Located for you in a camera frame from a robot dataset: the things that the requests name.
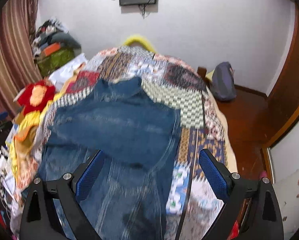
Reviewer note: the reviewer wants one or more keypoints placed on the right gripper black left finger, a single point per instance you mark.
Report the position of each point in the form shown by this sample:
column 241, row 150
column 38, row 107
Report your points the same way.
column 39, row 217

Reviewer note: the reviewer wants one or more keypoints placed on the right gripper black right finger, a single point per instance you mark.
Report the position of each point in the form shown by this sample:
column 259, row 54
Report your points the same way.
column 263, row 220

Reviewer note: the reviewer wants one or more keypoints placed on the blue denim jeans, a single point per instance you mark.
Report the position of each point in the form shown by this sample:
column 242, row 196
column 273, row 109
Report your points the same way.
column 139, row 139

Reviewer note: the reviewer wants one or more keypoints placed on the pile of clothes and boxes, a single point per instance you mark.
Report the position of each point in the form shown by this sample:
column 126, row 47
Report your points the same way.
column 53, row 46

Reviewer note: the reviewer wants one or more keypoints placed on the white refrigerator with magnets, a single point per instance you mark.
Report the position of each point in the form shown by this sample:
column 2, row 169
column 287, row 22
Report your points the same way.
column 287, row 192

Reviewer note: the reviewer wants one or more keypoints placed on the yellow and tan fleece blanket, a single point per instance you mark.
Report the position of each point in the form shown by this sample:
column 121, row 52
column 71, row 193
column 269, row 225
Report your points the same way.
column 23, row 140

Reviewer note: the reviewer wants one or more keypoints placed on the red plush toy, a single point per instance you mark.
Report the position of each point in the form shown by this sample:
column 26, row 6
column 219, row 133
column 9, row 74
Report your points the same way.
column 35, row 96

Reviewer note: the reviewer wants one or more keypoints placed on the brown wooden door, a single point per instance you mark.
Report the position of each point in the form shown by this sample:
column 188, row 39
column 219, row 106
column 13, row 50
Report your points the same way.
column 282, row 106

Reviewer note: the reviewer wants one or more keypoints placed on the grey blue bag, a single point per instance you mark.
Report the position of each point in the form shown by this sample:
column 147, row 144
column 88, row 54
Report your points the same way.
column 222, row 85

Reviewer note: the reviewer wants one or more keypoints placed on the white cloth on bed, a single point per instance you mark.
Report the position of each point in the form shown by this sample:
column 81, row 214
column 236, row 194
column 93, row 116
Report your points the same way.
column 61, row 75

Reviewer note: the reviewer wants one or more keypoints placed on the striped brown curtain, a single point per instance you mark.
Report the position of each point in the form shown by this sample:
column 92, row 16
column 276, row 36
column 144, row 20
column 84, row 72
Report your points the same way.
column 17, row 67

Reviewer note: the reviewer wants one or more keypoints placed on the patchwork patterned bedspread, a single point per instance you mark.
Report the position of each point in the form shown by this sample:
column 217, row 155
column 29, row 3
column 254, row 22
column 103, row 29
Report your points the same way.
column 191, row 207

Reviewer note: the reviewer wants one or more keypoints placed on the yellow pillow at bed head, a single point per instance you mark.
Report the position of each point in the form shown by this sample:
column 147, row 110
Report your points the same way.
column 140, row 40

